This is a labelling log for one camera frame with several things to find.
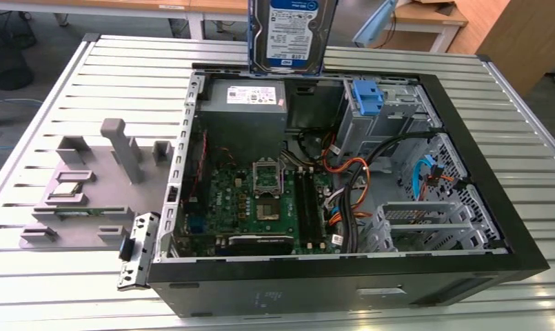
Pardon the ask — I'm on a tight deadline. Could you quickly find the blue data wire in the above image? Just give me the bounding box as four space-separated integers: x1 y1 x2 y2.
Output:
414 153 438 201

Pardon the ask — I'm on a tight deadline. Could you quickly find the hard disk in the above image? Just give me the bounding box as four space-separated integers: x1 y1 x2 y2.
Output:
247 0 340 77

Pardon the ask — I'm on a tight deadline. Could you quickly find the silver disk bay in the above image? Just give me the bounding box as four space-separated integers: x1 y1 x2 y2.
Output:
365 201 509 254

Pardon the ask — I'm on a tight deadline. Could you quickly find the metal socket cover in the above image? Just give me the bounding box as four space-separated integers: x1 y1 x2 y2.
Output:
251 157 286 197

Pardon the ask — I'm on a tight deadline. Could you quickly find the grey power supply unit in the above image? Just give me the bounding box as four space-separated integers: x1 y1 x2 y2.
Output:
196 78 290 159

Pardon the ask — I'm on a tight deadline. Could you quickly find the black RAM slot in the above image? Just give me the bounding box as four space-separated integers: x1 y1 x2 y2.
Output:
294 166 314 250

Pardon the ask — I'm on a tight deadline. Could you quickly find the CPU socket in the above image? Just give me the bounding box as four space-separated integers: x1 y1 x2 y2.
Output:
254 199 283 222

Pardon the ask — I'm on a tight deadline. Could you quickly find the green motherboard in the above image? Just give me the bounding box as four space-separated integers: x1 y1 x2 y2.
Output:
180 165 343 256

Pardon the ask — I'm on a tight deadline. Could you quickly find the black graphics card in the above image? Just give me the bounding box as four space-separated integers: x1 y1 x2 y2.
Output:
215 234 295 257

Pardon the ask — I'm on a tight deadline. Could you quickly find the blue drive cage latch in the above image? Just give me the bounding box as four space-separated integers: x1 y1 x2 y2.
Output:
350 79 385 117

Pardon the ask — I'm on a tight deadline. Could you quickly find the silver optical drive cage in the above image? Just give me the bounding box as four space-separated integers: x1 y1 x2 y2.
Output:
336 78 439 156

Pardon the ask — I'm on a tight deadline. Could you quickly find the black PC case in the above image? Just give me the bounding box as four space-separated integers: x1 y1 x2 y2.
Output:
146 61 551 318

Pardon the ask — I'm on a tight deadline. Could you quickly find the silver expansion slot retainer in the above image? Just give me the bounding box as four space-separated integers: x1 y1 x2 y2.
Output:
116 212 162 292

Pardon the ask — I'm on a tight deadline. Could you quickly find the grey parts rack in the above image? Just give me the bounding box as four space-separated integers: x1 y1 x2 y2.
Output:
18 118 175 251

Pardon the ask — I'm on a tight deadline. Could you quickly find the green RAM stick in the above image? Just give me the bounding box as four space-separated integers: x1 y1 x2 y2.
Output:
55 208 106 218

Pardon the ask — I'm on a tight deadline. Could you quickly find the silver CPU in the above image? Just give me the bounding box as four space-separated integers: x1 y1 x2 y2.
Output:
50 181 83 197

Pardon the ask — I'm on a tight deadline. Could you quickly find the white-framed desk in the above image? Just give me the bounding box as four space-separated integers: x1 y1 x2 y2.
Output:
10 0 204 39

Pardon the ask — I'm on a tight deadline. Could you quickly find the wooden desk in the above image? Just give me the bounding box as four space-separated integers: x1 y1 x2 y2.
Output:
365 0 470 52

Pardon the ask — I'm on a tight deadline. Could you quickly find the black round bin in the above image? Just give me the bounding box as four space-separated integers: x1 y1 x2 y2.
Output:
0 51 35 91

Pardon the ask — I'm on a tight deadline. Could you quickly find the black mesh basket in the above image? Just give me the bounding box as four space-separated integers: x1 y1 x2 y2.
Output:
0 10 38 52

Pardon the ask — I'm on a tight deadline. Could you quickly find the wire locking lever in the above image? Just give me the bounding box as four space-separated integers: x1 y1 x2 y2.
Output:
279 157 288 199

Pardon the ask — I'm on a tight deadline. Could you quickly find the yellow black wire bundle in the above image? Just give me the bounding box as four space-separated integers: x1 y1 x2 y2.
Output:
279 148 327 170

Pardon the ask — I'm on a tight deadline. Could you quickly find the orange wire bundle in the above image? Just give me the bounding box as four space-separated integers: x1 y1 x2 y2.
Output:
322 137 373 221

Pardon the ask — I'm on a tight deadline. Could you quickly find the thin red wire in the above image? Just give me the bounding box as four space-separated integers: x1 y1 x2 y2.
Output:
187 130 210 203

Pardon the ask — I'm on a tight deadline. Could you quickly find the black cable bundle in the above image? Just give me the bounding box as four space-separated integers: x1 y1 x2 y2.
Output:
340 127 445 254

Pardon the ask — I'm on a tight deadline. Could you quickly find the black power connector wire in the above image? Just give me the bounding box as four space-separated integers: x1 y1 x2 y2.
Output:
422 165 458 201

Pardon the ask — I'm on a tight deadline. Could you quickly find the blue floor cable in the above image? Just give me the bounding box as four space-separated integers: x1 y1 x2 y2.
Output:
0 98 43 152

